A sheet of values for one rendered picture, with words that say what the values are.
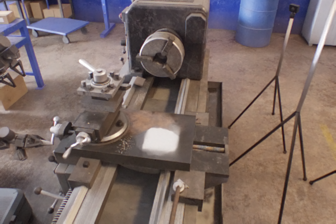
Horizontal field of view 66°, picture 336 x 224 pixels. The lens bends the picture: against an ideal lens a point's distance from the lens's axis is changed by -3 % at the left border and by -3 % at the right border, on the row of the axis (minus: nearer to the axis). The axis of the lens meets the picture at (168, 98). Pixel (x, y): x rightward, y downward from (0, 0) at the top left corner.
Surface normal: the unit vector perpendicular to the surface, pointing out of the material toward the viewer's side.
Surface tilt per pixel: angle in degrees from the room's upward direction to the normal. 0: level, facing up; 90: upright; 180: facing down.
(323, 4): 90
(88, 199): 0
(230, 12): 90
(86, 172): 0
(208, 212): 0
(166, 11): 90
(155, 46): 90
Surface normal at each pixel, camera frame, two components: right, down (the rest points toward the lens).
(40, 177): 0.00, -0.82
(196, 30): -0.16, 0.57
